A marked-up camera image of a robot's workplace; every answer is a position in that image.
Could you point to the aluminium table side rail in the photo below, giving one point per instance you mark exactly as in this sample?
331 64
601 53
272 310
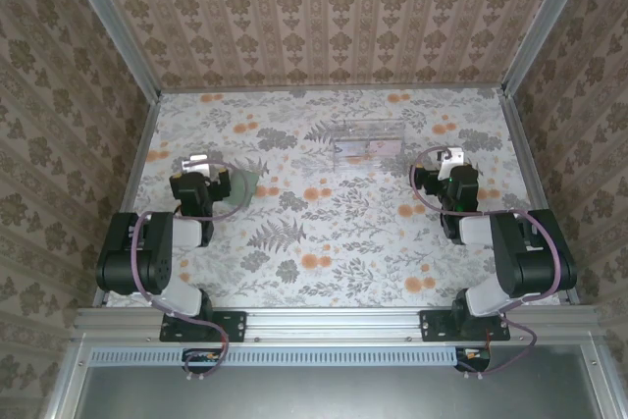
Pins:
135 169
530 169

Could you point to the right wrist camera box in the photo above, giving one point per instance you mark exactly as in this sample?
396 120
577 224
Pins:
451 156

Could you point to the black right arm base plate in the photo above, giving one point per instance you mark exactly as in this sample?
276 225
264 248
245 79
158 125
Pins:
432 326

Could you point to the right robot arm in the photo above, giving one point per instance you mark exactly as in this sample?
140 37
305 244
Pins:
525 252

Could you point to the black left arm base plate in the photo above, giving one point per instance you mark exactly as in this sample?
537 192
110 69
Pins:
235 326

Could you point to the grey metal panel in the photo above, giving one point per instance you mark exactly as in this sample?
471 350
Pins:
333 394

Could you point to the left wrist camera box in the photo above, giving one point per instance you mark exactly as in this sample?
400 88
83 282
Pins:
196 164

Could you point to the clear acrylic box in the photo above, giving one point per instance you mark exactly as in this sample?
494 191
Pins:
368 127

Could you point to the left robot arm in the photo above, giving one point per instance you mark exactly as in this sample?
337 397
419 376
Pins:
147 252

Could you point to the pale printed card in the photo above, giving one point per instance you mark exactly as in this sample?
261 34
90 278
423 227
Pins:
350 149

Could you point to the aluminium frame post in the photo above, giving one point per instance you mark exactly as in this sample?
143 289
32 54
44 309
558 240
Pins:
115 21
545 21

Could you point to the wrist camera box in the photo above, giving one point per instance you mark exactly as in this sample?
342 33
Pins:
451 156
196 164

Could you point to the aluminium mounting rail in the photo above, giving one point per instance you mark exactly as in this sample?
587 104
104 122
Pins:
333 323

